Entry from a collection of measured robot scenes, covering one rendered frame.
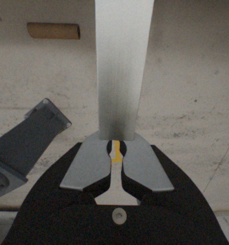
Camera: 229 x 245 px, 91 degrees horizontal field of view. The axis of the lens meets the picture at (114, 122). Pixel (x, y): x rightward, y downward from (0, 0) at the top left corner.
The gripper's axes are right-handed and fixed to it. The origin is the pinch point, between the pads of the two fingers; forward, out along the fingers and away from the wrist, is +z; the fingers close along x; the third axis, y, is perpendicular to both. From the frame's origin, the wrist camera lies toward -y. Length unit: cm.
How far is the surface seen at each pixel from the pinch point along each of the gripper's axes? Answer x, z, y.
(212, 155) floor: 116, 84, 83
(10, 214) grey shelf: -153, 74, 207
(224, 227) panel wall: 185, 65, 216
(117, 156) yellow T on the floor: 8, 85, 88
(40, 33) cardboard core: -46, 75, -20
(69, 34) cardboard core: -29, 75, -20
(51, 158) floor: -68, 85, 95
